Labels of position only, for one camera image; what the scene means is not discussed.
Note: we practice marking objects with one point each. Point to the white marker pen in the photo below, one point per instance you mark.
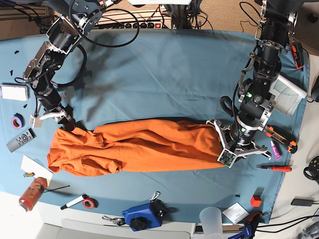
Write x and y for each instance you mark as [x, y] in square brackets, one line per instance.
[74, 201]

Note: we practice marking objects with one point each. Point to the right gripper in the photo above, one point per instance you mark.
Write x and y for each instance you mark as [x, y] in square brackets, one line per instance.
[49, 106]

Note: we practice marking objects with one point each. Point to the red tape roll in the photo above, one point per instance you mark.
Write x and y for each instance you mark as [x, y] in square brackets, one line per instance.
[90, 203]

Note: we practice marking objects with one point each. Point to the translucent plastic cup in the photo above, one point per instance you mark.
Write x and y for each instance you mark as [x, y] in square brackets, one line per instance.
[211, 222]

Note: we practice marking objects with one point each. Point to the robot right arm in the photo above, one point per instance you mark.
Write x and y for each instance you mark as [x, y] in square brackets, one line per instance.
[77, 18]

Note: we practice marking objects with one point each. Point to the white paper sheet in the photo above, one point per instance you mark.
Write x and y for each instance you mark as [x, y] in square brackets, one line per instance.
[30, 166]

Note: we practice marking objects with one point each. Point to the red drink can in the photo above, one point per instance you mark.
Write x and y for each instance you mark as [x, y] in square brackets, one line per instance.
[32, 194]

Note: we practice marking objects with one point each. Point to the black computer mouse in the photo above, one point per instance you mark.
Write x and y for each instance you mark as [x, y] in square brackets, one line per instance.
[315, 91]

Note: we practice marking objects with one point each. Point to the thin black rod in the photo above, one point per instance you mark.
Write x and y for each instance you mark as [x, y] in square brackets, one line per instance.
[57, 188]

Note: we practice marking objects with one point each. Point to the white box with lid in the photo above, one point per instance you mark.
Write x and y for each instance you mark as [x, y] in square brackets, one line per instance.
[14, 92]

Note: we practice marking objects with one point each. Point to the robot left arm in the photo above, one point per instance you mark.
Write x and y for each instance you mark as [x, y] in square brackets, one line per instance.
[252, 103]

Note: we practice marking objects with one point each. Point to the orange t-shirt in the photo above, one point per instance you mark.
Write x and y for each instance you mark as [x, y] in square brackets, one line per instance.
[149, 145]

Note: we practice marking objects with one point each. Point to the small white card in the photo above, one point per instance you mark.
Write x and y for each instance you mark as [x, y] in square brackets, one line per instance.
[235, 213]

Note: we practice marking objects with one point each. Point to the white power strip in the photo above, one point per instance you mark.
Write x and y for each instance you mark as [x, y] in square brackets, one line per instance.
[108, 23]

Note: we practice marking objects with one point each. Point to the blue table cloth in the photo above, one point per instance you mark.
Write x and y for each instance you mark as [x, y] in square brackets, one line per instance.
[164, 74]

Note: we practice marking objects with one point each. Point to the blue clamp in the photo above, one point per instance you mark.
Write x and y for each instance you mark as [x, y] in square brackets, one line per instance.
[248, 231]

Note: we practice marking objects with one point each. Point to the silver key clip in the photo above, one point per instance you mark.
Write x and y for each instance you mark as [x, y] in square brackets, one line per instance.
[116, 221]

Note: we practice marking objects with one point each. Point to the red cube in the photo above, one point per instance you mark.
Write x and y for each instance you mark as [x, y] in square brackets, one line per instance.
[255, 201]

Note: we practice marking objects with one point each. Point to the red screwdriver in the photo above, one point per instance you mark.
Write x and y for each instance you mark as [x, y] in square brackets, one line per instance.
[276, 168]

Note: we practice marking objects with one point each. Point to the blue plastic device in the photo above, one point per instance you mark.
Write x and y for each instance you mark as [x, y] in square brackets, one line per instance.
[146, 216]

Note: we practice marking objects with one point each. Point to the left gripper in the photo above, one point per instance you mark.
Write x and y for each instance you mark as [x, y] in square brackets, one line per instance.
[236, 144]

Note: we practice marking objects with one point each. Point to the white notebook with leaf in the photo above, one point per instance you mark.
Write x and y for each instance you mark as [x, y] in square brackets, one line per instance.
[287, 95]

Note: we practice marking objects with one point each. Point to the silver carabiner clip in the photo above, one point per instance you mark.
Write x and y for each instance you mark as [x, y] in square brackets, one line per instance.
[155, 196]

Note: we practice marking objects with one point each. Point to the purple tape roll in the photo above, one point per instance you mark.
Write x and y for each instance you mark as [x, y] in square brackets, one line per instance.
[17, 121]

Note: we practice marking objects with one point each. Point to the grey remote control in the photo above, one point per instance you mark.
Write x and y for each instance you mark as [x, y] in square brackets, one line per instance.
[21, 140]

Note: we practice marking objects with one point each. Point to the small gold battery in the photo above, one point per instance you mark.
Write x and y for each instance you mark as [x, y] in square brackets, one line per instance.
[29, 174]

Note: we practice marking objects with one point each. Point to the black power adapter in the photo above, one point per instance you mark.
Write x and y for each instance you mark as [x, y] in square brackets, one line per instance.
[302, 202]

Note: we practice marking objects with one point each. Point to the orange black utility knife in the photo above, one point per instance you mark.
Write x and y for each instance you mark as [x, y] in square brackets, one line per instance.
[281, 136]

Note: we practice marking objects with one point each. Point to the red black clamp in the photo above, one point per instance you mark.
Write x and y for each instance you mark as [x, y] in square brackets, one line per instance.
[298, 55]

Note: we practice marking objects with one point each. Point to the purple glue tube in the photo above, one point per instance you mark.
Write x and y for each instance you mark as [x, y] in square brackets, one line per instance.
[277, 154]

